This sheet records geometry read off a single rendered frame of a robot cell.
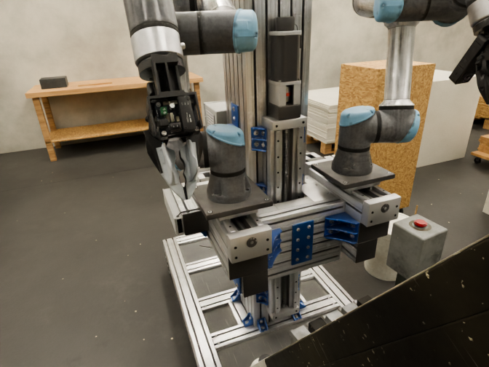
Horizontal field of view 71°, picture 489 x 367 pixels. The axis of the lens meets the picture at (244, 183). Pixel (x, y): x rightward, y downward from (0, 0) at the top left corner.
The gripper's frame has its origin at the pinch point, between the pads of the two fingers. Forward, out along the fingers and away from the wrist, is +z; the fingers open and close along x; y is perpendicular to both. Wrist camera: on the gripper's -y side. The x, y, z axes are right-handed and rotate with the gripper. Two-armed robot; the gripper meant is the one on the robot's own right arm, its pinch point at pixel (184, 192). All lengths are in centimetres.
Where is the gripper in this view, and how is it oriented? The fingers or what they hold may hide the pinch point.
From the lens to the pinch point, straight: 55.5
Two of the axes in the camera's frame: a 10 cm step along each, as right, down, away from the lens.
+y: 3.0, -0.8, -9.5
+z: 2.0, 9.8, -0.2
